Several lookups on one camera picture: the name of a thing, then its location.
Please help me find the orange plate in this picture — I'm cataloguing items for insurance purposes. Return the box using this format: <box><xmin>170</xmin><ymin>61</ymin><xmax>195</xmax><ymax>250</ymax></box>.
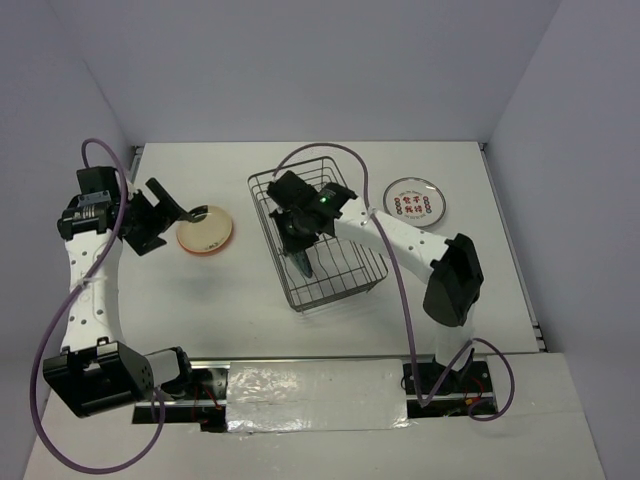
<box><xmin>177</xmin><ymin>235</ymin><xmax>234</xmax><ymax>257</ymax></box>

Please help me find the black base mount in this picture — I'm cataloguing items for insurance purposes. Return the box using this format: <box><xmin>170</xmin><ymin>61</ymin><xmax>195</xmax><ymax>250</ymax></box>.
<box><xmin>397</xmin><ymin>357</ymin><xmax>494</xmax><ymax>416</ymax></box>
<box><xmin>132</xmin><ymin>367</ymin><xmax>231</xmax><ymax>434</ymax></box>

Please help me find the metal wire dish rack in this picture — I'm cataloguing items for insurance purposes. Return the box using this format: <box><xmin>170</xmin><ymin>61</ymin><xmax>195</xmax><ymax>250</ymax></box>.
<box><xmin>247</xmin><ymin>170</ymin><xmax>389</xmax><ymax>312</ymax></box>

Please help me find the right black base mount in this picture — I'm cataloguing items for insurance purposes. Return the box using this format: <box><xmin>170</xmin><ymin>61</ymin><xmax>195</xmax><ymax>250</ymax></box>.
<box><xmin>397</xmin><ymin>357</ymin><xmax>494</xmax><ymax>416</ymax></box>

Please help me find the green rimmed white plate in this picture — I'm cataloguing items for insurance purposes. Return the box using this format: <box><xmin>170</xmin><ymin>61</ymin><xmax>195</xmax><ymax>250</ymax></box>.
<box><xmin>289</xmin><ymin>250</ymin><xmax>313</xmax><ymax>279</ymax></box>

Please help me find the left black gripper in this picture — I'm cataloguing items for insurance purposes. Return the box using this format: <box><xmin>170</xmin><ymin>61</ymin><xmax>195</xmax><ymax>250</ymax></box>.
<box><xmin>118</xmin><ymin>178</ymin><xmax>192</xmax><ymax>256</ymax></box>

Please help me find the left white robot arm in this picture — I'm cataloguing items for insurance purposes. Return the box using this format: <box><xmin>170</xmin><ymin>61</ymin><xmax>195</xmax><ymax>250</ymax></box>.
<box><xmin>43</xmin><ymin>167</ymin><xmax>208</xmax><ymax>417</ymax></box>

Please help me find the silver foil covered panel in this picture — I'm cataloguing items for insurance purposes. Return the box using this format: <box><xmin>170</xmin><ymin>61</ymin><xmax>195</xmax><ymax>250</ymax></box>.
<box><xmin>225</xmin><ymin>359</ymin><xmax>410</xmax><ymax>434</ymax></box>

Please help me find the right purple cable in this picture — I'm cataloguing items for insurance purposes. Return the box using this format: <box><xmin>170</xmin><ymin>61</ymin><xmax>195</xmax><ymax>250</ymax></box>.
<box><xmin>272</xmin><ymin>143</ymin><xmax>516</xmax><ymax>424</ymax></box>

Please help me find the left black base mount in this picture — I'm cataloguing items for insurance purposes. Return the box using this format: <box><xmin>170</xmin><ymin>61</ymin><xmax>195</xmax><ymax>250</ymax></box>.
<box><xmin>132</xmin><ymin>367</ymin><xmax>231</xmax><ymax>434</ymax></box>

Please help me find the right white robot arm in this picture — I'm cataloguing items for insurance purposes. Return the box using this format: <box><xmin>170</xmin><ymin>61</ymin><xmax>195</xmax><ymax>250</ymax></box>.
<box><xmin>267</xmin><ymin>171</ymin><xmax>484</xmax><ymax>391</ymax></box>

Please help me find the cream plate with dark edge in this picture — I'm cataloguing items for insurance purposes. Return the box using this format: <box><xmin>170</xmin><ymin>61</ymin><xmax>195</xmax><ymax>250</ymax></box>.
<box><xmin>176</xmin><ymin>205</ymin><xmax>233</xmax><ymax>249</ymax></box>

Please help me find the white plate with pink pattern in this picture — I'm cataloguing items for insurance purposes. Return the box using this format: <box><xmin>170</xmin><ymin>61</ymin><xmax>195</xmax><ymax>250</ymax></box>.
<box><xmin>383</xmin><ymin>177</ymin><xmax>447</xmax><ymax>229</ymax></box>

